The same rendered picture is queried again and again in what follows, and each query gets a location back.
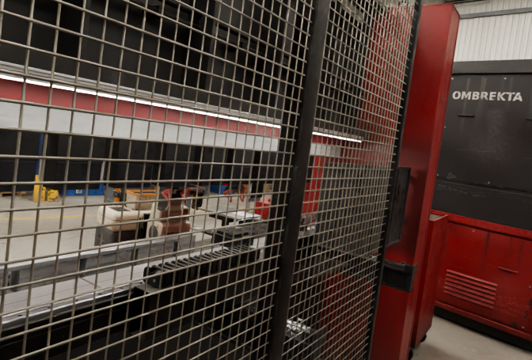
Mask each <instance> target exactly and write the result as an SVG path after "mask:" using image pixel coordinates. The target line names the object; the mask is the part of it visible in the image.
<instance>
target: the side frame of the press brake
mask: <svg viewBox="0 0 532 360"><path fill-rule="evenodd" d="M459 22H460V15H459V13H458V11H457V10H456V8H455V6H454V3H441V4H429V5H422V10H421V16H420V26H419V32H418V37H417V43H416V53H415V58H414V63H413V69H412V80H411V85H410V90H409V96H408V106H407V112H406V117H405V127H404V133H403V139H402V144H401V154H400V160H399V165H398V166H400V167H411V168H412V169H411V175H410V176H412V177H411V182H409V186H408V195H407V201H406V207H405V216H404V218H405V223H404V224H403V227H402V233H401V241H400V242H398V243H396V244H394V245H392V246H389V247H388V248H386V255H385V259H386V260H391V261H394V262H398V263H401V261H403V262H406V264H410V265H412V266H413V265H414V264H416V263H417V269H416V273H415V277H414V283H413V287H414V290H412V291H411V292H410V293H407V292H404V291H401V290H397V289H394V288H391V287H388V286H384V285H381V287H380V293H379V299H378V308H377V314H376V320H375V326H374V335H373V341H372V346H371V352H370V360H408V357H409V348H410V343H411V337H412V327H413V322H414V316H415V311H416V301H417V296H418V290H419V285H420V276H421V270H422V265H423V259H424V249H425V245H426V239H427V234H428V224H429V218H430V213H431V204H432V198H433V193H434V187H435V178H436V172H437V167H438V161H439V151H440V146H441V141H442V136H443V126H444V120H445V115H446V109H447V100H448V95H449V89H450V80H451V75H452V69H453V63H454V53H455V48H456V43H457V38H458V28H459Z"/></svg>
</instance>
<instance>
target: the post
mask: <svg viewBox="0 0 532 360"><path fill-rule="evenodd" d="M329 5H330V0H313V2H312V7H313V8H314V9H311V14H310V21H312V22H313V23H310V26H309V31H308V34H310V36H308V38H307V44H306V47H308V48H309V50H307V49H306V55H305V61H307V63H304V67H303V74H304V75H305V76H302V84H301V87H303V89H301V90H300V97H299V100H301V101H302V102H298V114H300V115H299V116H298V115H297V119H296V127H298V128H295V132H294V139H295V140H296V142H295V141H294V143H293V150H292V153H294V154H292V155H291V165H293V167H290V172H289V178H291V180H288V185H287V191H289V193H287V196H286V202H285V204H287V206H285V208H284V214H283V216H284V217H286V218H284V219H283V225H282V229H284V231H281V238H280V242H282V244H279V255H281V256H278V260H277V267H279V269H276V273H275V280H278V281H276V282H275V284H274V290H273V293H275V294H273V296H272V305H274V306H272V307H271V313H270V318H271V317H272V318H271V319H270V320H269V325H268V330H270V329H271V331H269V332H268V337H267V342H269V343H268V344H266V349H265V354H267V355H266V356H265V357H264V360H281V358H282V351H283V341H284V334H285V328H286V322H287V311H288V305H289V300H290V293H291V283H292V276H293V270H294V265H295V253H296V248H297V242H298V231H299V225H300V218H301V213H302V202H303V196H304V190H305V184H306V173H307V167H308V160H309V155H310V144H311V138H312V132H313V126H314V115H315V109H316V103H317V92H318V86H319V80H320V74H321V63H322V57H323V51H324V46H325V34H326V29H327V22H328V16H329Z"/></svg>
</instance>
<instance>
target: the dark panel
mask: <svg viewBox="0 0 532 360"><path fill-rule="evenodd" d="M411 169H412V168H411V167H400V166H398V170H397V181H396V186H395V192H394V197H393V207H392V213H391V219H390V224H389V234H388V240H387V245H386V247H387V248H388V247H389V246H392V245H394V244H396V243H398V242H400V241H401V233H402V227H403V222H404V216H405V207H406V201H407V195H408V190H409V180H410V175H411Z"/></svg>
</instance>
